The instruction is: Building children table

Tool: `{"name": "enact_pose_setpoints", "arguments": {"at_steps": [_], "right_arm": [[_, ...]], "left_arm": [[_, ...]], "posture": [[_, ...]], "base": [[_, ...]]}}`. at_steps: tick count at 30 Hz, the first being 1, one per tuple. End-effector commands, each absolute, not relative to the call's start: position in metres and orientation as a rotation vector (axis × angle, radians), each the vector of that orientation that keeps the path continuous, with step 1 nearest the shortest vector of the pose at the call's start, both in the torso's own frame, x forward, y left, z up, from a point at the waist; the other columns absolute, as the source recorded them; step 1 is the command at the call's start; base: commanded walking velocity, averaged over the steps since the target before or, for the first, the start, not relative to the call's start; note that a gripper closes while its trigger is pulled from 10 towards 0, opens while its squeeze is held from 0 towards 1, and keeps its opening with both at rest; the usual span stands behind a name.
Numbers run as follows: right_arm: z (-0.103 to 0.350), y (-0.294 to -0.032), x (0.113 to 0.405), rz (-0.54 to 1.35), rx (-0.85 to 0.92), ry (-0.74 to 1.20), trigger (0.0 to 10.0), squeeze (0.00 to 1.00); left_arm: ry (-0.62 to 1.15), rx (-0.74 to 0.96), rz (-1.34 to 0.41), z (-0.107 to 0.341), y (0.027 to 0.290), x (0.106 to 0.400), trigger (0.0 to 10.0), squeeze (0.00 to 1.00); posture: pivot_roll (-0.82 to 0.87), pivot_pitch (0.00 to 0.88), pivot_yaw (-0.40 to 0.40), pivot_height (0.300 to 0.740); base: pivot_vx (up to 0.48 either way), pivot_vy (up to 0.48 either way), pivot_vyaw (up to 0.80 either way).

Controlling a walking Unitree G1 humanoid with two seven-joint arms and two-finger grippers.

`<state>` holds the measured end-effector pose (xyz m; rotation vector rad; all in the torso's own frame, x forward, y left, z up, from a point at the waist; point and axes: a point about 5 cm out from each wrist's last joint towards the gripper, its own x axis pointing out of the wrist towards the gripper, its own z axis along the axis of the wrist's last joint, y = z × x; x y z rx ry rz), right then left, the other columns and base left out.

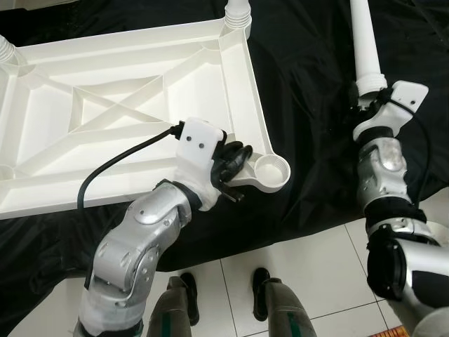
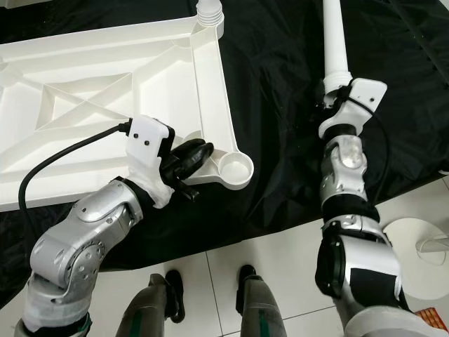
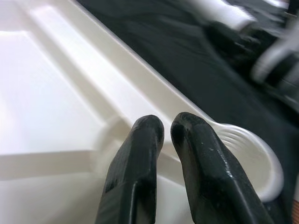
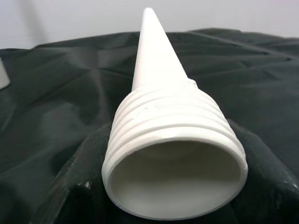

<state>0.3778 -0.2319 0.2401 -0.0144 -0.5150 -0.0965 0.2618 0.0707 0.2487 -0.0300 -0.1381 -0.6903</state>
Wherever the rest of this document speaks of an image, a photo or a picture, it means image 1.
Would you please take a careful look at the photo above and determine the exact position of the white plastic table leg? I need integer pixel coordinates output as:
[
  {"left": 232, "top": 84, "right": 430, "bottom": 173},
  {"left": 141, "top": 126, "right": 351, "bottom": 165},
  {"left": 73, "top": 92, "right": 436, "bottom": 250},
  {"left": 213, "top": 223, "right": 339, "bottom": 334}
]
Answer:
[
  {"left": 223, "top": 0, "right": 253, "bottom": 30},
  {"left": 0, "top": 35, "right": 18, "bottom": 67},
  {"left": 349, "top": 0, "right": 388, "bottom": 99}
]

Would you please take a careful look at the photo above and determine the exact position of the white plastic table top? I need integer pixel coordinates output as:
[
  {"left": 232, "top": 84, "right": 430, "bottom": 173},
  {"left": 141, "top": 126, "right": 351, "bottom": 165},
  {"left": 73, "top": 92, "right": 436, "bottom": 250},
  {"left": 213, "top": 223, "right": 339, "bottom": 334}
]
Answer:
[{"left": 0, "top": 18, "right": 290, "bottom": 220}]

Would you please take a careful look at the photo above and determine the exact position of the grey left robot foot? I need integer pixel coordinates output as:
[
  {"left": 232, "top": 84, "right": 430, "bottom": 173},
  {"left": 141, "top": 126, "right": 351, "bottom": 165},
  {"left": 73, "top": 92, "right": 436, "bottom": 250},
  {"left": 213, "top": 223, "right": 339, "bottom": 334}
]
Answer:
[{"left": 146, "top": 272, "right": 201, "bottom": 337}]

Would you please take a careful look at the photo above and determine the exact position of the grey robot foot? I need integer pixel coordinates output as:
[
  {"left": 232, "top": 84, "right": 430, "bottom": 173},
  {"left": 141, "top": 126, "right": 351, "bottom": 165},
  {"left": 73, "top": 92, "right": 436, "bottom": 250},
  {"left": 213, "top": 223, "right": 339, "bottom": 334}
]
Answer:
[
  {"left": 251, "top": 267, "right": 318, "bottom": 337},
  {"left": 146, "top": 272, "right": 201, "bottom": 337}
]

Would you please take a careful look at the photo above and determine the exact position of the grey right robot foot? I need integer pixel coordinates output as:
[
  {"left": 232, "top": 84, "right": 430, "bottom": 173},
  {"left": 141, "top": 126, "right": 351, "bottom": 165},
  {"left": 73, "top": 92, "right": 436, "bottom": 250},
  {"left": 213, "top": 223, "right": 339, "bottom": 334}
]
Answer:
[{"left": 251, "top": 267, "right": 318, "bottom": 337}]

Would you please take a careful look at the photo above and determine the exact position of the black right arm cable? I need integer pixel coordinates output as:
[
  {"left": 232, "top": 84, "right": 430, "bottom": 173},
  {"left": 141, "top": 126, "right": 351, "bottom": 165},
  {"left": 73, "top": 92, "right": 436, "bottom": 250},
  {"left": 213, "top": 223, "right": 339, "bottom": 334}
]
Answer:
[{"left": 372, "top": 97, "right": 432, "bottom": 211}]

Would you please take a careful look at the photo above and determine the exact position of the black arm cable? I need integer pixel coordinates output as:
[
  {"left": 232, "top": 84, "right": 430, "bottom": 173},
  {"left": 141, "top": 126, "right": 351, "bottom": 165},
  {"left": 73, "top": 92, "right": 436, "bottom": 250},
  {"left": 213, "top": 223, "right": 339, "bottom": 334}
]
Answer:
[
  {"left": 77, "top": 123, "right": 185, "bottom": 211},
  {"left": 372, "top": 97, "right": 432, "bottom": 211}
]

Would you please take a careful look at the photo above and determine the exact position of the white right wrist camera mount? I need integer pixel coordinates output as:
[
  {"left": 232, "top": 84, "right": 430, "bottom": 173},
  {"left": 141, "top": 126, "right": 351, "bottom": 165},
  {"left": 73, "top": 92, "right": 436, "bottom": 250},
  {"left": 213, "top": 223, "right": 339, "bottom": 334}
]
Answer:
[{"left": 352, "top": 81, "right": 430, "bottom": 143}]

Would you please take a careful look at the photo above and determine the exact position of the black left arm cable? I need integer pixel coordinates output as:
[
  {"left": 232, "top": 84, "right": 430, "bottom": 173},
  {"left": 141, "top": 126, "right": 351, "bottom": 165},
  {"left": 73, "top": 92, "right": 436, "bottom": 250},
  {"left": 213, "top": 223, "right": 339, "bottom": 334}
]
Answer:
[{"left": 77, "top": 123, "right": 185, "bottom": 211}]

